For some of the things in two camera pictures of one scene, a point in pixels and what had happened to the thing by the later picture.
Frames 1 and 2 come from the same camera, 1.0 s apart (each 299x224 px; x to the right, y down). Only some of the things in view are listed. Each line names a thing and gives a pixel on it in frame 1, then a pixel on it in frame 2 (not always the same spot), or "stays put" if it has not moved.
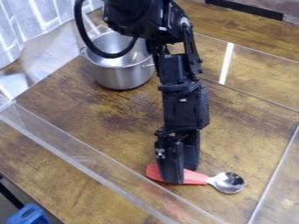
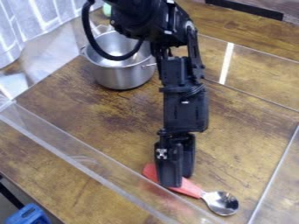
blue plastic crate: [31, 214] stays put
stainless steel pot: [123, 73] stays put
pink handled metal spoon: [228, 182] -> [220, 202]
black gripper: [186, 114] stays put
